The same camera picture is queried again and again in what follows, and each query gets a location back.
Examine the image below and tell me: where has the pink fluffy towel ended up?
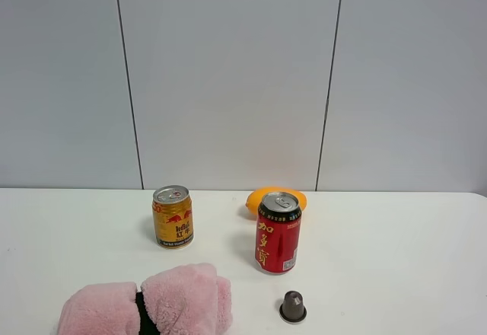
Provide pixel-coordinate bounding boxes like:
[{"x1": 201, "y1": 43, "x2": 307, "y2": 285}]
[{"x1": 57, "y1": 263, "x2": 233, "y2": 334}]

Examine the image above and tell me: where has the yellow lemon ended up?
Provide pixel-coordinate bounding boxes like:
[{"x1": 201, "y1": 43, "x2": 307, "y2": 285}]
[{"x1": 246, "y1": 187, "x2": 307, "y2": 221}]

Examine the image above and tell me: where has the red herbal tea can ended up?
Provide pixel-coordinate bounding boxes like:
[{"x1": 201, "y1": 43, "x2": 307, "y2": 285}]
[{"x1": 255, "y1": 191, "x2": 302, "y2": 274}]

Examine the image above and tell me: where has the gold Red Bull can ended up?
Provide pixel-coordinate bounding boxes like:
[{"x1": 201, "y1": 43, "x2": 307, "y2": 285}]
[{"x1": 152, "y1": 185, "x2": 194, "y2": 249}]

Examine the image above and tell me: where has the dark coffee capsule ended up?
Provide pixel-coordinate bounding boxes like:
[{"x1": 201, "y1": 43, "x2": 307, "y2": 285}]
[{"x1": 279, "y1": 291, "x2": 307, "y2": 324}]

